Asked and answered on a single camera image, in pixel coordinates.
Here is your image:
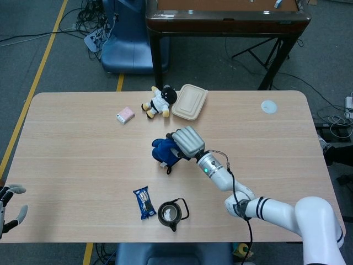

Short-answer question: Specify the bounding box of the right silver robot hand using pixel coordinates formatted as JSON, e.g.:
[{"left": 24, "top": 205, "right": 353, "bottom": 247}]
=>
[{"left": 165, "top": 125, "right": 206, "bottom": 161}]

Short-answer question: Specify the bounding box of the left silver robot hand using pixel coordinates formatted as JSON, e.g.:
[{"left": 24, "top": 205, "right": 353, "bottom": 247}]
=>
[{"left": 0, "top": 184, "right": 29, "bottom": 240}]

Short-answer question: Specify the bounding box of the blue oven mitt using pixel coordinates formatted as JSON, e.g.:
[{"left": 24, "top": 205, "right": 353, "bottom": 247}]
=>
[{"left": 151, "top": 137, "right": 191, "bottom": 175}]

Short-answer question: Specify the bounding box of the blue mobile robot base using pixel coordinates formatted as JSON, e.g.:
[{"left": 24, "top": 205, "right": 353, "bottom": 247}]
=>
[{"left": 100, "top": 0, "right": 169, "bottom": 75}]

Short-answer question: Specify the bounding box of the beige lidded food container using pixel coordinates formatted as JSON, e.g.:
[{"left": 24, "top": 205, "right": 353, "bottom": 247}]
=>
[{"left": 171, "top": 84, "right": 208, "bottom": 121}]

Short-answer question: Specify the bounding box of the black and white plush doll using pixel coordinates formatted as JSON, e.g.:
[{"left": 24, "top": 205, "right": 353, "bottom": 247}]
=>
[{"left": 141, "top": 85, "right": 179, "bottom": 120}]

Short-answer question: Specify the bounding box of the pink tissue pack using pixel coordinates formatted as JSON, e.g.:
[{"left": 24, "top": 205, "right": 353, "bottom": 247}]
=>
[{"left": 115, "top": 106, "right": 136, "bottom": 125}]

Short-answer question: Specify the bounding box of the blue cookie packet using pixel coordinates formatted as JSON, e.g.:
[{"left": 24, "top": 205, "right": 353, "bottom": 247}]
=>
[{"left": 133, "top": 186, "right": 157, "bottom": 221}]

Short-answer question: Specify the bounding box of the white round grommet cover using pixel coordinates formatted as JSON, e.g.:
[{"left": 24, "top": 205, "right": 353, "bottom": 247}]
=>
[{"left": 260, "top": 99, "right": 277, "bottom": 114}]

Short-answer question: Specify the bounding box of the black tripod stand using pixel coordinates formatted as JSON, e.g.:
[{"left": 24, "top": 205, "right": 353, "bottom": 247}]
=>
[{"left": 231, "top": 37, "right": 290, "bottom": 74}]

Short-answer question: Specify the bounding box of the blue robot torso base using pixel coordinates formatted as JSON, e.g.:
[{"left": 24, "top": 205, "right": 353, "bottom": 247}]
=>
[{"left": 114, "top": 242, "right": 234, "bottom": 265}]

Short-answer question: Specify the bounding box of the yellow toy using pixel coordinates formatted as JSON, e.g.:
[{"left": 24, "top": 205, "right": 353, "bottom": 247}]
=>
[{"left": 231, "top": 242, "right": 255, "bottom": 260}]

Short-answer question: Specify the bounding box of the dark wooden side table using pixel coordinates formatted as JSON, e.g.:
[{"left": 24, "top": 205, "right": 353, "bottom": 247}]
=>
[{"left": 145, "top": 0, "right": 312, "bottom": 91}]

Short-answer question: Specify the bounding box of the white printed floor device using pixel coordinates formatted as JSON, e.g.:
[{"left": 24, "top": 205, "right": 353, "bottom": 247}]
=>
[{"left": 84, "top": 29, "right": 107, "bottom": 53}]

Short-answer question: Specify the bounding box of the black trouser leg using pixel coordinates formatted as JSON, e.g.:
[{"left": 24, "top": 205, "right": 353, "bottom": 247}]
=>
[{"left": 319, "top": 135, "right": 353, "bottom": 166}]

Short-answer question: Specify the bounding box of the white power strip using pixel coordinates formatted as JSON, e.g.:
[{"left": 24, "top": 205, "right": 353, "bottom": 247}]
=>
[{"left": 344, "top": 96, "right": 353, "bottom": 119}]

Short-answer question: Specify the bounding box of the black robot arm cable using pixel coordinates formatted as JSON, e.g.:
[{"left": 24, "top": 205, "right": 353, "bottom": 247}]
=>
[{"left": 209, "top": 149, "right": 254, "bottom": 265}]

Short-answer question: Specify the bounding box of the dark teapot with handle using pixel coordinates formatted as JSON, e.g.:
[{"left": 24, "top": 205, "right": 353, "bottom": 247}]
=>
[{"left": 157, "top": 197, "right": 190, "bottom": 232}]

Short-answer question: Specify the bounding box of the black metal floor frame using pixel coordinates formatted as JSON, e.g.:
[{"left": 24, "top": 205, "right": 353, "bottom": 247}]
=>
[{"left": 314, "top": 118, "right": 353, "bottom": 143}]

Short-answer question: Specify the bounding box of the white coiled cable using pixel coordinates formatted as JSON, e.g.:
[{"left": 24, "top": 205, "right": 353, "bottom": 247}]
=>
[{"left": 328, "top": 115, "right": 353, "bottom": 137}]

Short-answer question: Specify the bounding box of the black cable bundle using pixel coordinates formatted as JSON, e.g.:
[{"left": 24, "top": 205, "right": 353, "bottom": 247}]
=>
[{"left": 74, "top": 0, "right": 116, "bottom": 60}]

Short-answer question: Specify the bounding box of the grey floor cable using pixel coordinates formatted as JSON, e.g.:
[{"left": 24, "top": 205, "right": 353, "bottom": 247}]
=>
[{"left": 0, "top": 23, "right": 83, "bottom": 46}]

